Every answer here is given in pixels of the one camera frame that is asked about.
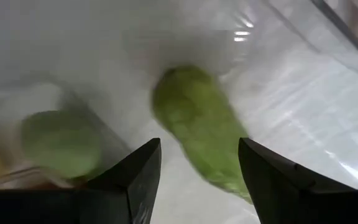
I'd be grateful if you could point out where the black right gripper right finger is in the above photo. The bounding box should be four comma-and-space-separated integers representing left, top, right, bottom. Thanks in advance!
238, 138, 358, 224

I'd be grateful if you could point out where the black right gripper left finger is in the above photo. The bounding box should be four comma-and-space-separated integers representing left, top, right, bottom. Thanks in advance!
0, 138, 162, 224

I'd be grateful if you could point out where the green cucumber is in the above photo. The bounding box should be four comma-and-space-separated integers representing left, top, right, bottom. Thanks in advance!
151, 64, 254, 205

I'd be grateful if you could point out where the green apple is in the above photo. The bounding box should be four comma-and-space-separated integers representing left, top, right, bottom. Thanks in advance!
20, 110, 104, 180

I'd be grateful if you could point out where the clear plastic bin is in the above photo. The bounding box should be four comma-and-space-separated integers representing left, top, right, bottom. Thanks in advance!
0, 77, 130, 190

